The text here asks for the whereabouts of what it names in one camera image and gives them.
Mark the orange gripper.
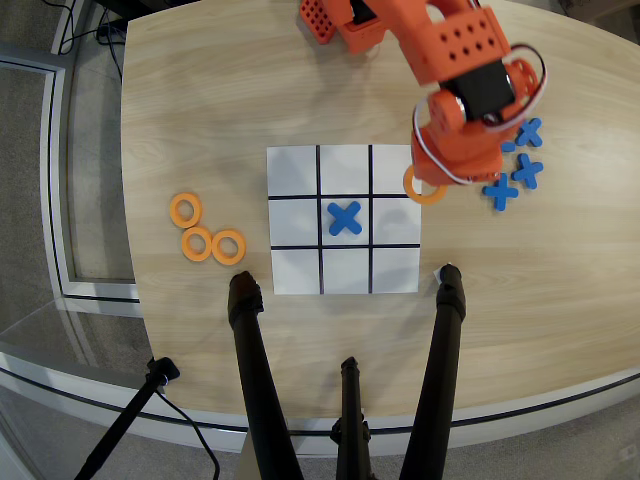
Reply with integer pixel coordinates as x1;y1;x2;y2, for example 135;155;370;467
409;118;507;187

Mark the orange foam ring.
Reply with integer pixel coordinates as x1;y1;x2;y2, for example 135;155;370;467
402;163;449;206
168;192;205;229
180;226;215;263
211;228;248;266

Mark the white tic-tac-toe grid sheet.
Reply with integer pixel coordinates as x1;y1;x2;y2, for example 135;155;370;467
266;144;424;296

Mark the thin black tripod leg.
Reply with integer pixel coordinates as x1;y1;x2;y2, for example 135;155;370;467
329;356;374;480

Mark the black stand pole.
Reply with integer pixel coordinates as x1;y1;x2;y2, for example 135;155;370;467
73;356;181;480

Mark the black floor cable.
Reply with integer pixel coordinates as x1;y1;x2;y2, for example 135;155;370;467
49;0;125;81

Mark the black stand cable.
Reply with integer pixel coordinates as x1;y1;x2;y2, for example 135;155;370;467
153;388;222;480

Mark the white metal glass frame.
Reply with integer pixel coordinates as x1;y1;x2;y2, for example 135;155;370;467
0;53;144;306

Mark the white curved base rail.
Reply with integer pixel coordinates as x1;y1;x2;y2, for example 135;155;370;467
0;349;640;459

